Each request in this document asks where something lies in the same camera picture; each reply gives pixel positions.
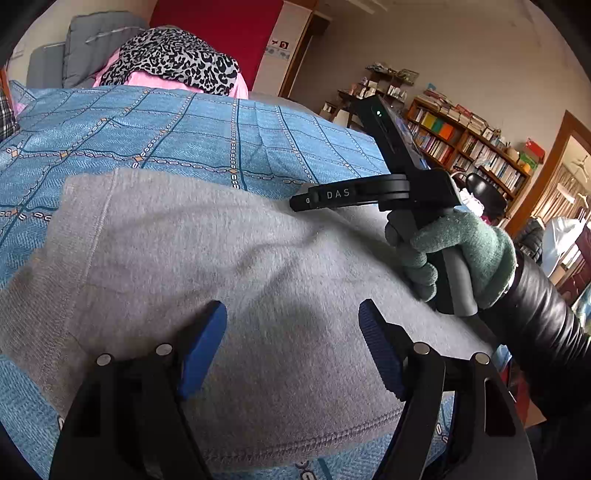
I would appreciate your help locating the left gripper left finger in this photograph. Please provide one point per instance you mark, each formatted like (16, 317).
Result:
(127, 420)

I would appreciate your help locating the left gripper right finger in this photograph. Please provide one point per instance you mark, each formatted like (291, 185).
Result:
(459, 420)

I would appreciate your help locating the grey sweat pants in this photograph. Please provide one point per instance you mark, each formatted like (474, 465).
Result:
(132, 255)

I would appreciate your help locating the black leather jacket forearm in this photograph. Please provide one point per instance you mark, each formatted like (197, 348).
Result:
(547, 341)

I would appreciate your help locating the right hand green glove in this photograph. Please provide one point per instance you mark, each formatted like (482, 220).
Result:
(488, 252)

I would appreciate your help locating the wooden bookshelf with books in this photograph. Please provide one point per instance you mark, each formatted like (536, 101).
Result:
(462, 144)

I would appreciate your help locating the black chair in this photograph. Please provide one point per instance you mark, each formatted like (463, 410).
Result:
(495, 205)

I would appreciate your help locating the dark wooden desk shelf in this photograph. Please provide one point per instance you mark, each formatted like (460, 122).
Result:
(381, 81)

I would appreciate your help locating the hanging clothes on rack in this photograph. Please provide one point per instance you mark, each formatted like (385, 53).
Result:
(546, 243)

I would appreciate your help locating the blue patterned bed cover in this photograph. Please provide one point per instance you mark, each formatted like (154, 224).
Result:
(260, 146)

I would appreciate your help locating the leopard print cloth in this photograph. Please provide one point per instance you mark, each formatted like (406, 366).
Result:
(170, 58)

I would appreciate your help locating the plaid pillow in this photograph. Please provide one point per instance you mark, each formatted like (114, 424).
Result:
(8, 122)

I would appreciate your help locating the grey quilted headboard cushion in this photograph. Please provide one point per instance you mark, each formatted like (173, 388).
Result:
(90, 41)

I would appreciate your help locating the wooden door frame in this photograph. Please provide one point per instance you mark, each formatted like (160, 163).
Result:
(539, 184)

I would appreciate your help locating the red wall panel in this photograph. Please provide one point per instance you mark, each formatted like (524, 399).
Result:
(239, 28)

